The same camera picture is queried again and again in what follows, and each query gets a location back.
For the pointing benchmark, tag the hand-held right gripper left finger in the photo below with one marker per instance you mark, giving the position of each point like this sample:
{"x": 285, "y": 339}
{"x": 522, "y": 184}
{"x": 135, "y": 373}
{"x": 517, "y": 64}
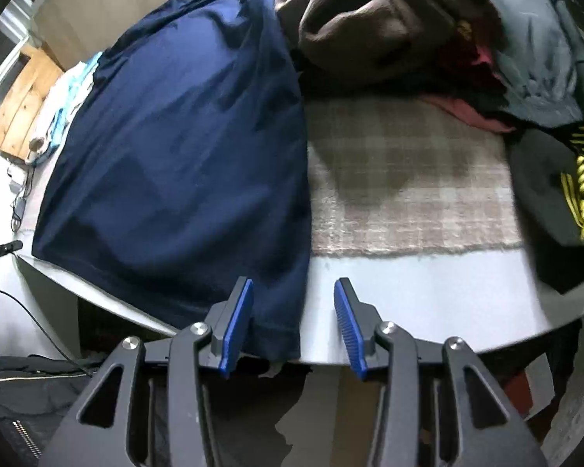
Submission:
{"x": 236, "y": 331}

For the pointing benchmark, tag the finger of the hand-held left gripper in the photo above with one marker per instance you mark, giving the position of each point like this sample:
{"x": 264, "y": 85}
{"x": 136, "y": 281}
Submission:
{"x": 0, "y": 251}

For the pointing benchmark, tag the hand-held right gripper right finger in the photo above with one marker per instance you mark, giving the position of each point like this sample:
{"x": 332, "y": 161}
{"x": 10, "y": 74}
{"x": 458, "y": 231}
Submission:
{"x": 350, "y": 331}

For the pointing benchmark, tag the navy blue garment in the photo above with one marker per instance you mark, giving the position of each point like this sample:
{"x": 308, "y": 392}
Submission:
{"x": 175, "y": 155}

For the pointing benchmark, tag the pine plank board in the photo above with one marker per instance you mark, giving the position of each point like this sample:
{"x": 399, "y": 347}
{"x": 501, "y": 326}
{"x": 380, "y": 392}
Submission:
{"x": 19, "y": 107}

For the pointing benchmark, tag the plaid blanket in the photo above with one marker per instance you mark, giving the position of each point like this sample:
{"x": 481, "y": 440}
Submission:
{"x": 409, "y": 194}

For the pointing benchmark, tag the person's black jacket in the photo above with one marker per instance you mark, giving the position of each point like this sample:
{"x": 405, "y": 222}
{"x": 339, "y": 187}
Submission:
{"x": 19, "y": 399}

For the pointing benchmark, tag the beige knit sweater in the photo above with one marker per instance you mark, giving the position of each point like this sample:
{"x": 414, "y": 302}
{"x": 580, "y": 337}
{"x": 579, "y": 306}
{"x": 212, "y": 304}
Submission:
{"x": 61, "y": 95}

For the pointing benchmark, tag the black yellow striped garment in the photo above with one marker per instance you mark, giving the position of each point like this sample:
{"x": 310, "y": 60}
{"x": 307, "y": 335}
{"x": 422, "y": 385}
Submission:
{"x": 540, "y": 204}

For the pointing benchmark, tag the red garment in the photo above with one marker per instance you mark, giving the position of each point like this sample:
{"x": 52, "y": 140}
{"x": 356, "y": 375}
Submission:
{"x": 467, "y": 112}

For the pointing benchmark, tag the large light wooden board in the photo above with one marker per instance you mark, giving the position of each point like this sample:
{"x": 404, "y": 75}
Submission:
{"x": 102, "y": 5}

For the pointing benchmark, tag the brown fleece garment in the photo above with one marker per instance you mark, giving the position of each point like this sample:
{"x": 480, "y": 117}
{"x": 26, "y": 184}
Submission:
{"x": 370, "y": 19}

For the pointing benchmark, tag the grey garment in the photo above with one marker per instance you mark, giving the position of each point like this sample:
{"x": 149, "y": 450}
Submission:
{"x": 535, "y": 58}

